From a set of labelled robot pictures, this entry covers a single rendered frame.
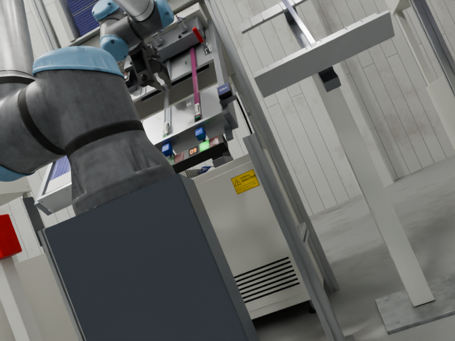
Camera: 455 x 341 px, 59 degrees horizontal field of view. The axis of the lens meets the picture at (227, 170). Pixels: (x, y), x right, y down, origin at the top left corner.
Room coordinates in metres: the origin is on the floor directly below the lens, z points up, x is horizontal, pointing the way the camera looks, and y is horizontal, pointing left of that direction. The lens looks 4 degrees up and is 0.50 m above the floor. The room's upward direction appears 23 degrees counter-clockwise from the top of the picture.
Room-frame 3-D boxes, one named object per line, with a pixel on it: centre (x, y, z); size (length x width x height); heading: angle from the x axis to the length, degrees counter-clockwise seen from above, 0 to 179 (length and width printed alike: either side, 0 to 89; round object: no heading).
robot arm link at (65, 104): (0.58, 0.15, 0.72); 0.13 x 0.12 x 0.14; 75
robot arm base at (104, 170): (0.57, 0.15, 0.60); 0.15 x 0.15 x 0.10
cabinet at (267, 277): (1.81, 0.13, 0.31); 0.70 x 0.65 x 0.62; 77
